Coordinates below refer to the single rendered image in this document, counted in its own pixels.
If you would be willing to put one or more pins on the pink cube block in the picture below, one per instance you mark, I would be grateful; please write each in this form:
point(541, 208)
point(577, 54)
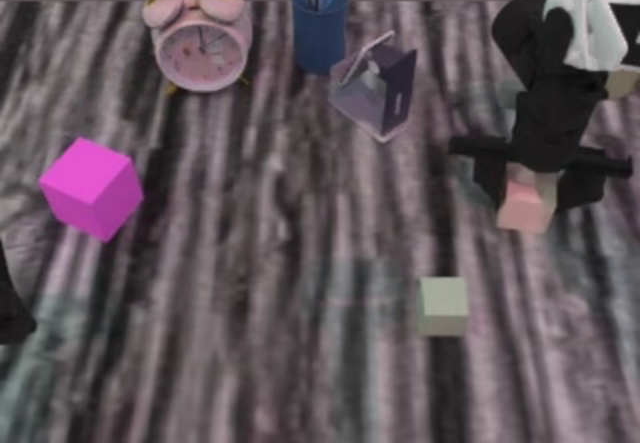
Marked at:
point(522, 210)

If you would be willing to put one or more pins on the small pale green block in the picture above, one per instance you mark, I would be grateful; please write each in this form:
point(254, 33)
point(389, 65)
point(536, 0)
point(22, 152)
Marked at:
point(442, 308)

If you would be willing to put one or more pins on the large magenta block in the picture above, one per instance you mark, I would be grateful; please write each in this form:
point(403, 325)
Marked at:
point(90, 188)

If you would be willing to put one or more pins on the clear and purple carton box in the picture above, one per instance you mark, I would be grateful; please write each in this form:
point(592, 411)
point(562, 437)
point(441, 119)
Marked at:
point(375, 88)

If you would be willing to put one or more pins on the blue pen cup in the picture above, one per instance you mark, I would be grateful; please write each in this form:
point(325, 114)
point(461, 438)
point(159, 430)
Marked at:
point(320, 25)

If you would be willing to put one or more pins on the pink twin-bell alarm clock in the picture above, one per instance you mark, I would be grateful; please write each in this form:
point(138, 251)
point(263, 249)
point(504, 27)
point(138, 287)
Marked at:
point(202, 38)

